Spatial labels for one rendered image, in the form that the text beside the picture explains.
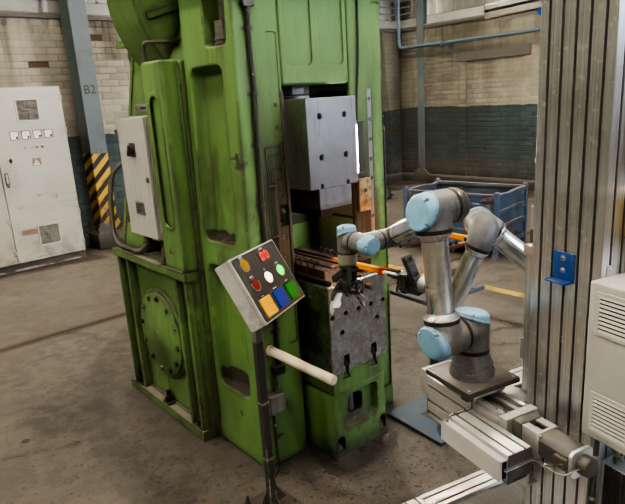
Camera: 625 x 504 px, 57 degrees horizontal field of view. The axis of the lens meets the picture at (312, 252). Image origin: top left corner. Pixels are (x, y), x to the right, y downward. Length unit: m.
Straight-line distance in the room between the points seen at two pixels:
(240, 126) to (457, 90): 9.14
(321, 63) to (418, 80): 9.21
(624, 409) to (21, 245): 6.77
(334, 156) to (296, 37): 0.55
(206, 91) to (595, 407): 2.05
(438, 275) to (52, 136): 6.29
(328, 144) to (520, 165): 8.38
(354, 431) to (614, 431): 1.54
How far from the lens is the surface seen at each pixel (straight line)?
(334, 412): 2.95
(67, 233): 7.75
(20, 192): 7.54
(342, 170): 2.71
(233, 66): 2.54
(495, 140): 11.08
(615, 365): 1.79
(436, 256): 1.83
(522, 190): 6.88
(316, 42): 2.81
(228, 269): 2.18
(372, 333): 2.95
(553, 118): 1.84
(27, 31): 8.33
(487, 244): 2.21
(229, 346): 3.09
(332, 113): 2.66
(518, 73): 10.83
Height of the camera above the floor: 1.76
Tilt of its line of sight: 15 degrees down
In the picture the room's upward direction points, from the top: 4 degrees counter-clockwise
